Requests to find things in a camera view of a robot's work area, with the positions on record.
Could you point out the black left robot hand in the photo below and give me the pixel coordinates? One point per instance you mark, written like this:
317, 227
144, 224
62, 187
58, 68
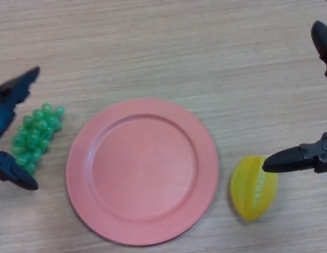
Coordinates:
10, 95

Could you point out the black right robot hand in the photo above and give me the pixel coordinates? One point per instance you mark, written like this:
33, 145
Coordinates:
290, 160

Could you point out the green grape bunch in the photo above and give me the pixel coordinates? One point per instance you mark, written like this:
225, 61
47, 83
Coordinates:
34, 137

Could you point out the pink round plate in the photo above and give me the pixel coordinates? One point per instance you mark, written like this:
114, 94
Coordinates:
142, 171

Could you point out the yellow starfruit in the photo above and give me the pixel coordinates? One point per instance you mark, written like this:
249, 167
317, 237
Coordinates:
245, 189

